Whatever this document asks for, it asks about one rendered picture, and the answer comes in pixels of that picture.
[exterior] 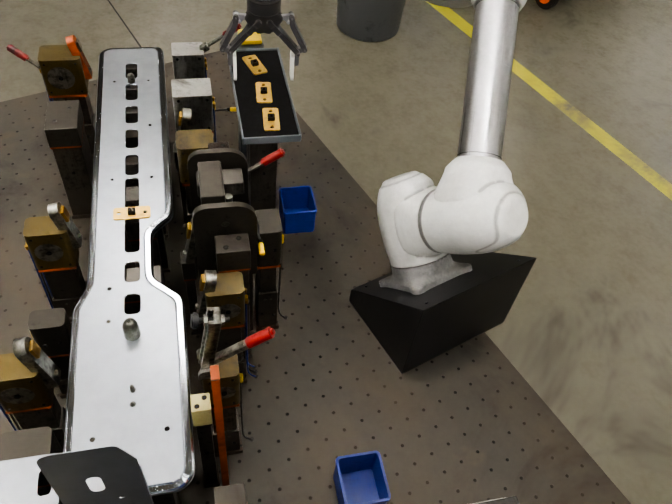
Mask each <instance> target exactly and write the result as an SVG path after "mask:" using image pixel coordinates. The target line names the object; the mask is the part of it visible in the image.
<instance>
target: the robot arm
mask: <svg viewBox="0 0 672 504"><path fill-rule="evenodd" d="M424 1H426V2H428V3H431V4H434V5H438V6H443V7H449V8H465V7H469V6H472V5H473V8H474V9H475V15H474V24H473V32H472V40H471V48H470V56H469V65H468V73H467V81H466V89H465V98H464V106H463V114H462V122H461V130H460V139H459V147H458V155H457V157H456V158H455V159H454V160H452V161H451V162H450V163H449V164H448V165H447V166H446V167H445V170H444V173H443V175H442V178H441V180H440V182H439V184H438V186H434V183H433V181H432V179H430V178H429V177H428V176H426V175H425V174H423V173H420V172H417V171H411V172H407V173H404V174H401V175H398V176H395V177H393V178H390V179H388V180H385V181H384V182H383V183H382V186H381V188H380V189H379V192H378V198H377V216H378V222H379V227H380V231H381V235H382V239H383V243H384V246H385V249H386V252H387V255H388V258H389V260H390V264H391V269H392V275H390V276H388V277H386V278H384V279H381V280H380V281H379V284H380V287H388V288H393V289H397V290H401V291H406V292H410V293H411V294H413V295H419V294H422V293H424V292H426V291H427V290H429V289H431V288H433V287H435V286H437V285H440V284H442V283H444V282H446V281H448V280H450V279H452V278H455V277H457V276H459V275H461V274H464V273H467V272H470V271H472V266H471V264H469V263H458V262H455V261H453V260H452V257H451V254H460V255H471V254H484V253H489V252H493V251H497V250H500V249H502V248H504V247H507V246H509V245H511V244H512V243H514V242H515V241H517V240H518V239H519V238H520V237H521V235H522V234H523V232H524V230H525V228H526V226H527V222H528V208H527V203H526V200H525V197H524V196H523V194H522V192H521V191H520V190H519V189H518V187H517V186H515V185H514V184H513V180H512V173H511V171H510V170H509V168H508V167H507V166H506V164H505V163H504V162H503V161H502V152H503V144H504V135H505V126H506V117H507V109H508V100H509V91H510V83H511V74H512V65H513V57H514V48H515V39H516V30H517V22H518V13H519V12H520V11H521V9H522V8H523V7H524V5H525V4H526V1H527V0H424ZM242 20H246V22H247V24H246V26H245V28H244V29H243V30H242V31H241V32H240V33H239V34H238V35H237V36H236V37H235V38H234V39H233V40H232V42H231V43H230V44H229V42H230V40H231V38H232V36H233V34H234V33H235V31H236V29H237V26H238V24H240V23H241V22H242ZM283 20H285V21H286V23H287V24H290V28H291V30H292V32H293V34H294V36H295V38H296V40H297V42H298V44H299V46H298V45H297V44H296V43H295V42H294V41H293V40H292V38H291V37H290V36H289V35H288V34H287V33H286V32H285V31H284V29H283V28H282V27H281V25H280V24H281V22H282V21H283ZM254 32H256V33H257V34H262V33H266V34H271V33H272V32H274V33H275V34H276V35H277V36H279V37H280V38H281V40H282V41H283V42H284V43H285V44H286V45H287V46H288V47H289V48H290V80H294V66H298V65H299V56H300V53H302V52H303V53H306V52H307V46H306V43H305V41H304V39H303V37H302V35H301V33H300V31H299V28H298V26H297V24H296V22H295V18H294V12H293V11H290V12H289V14H282V13H281V0H247V11H246V13H238V11H237V10H234V11H233V17H232V21H231V22H230V24H229V26H228V28H227V30H226V32H225V34H224V36H223V38H222V40H221V42H220V51H221V52H226V53H227V54H228V64H229V66H233V73H234V80H237V66H236V50H237V49H238V48H239V46H240V45H241V44H242V43H243V42H244V41H245V40H246V39H247V38H248V37H249V36H251V35H252V34H253V33H254ZM228 44H229V45H228Z"/></svg>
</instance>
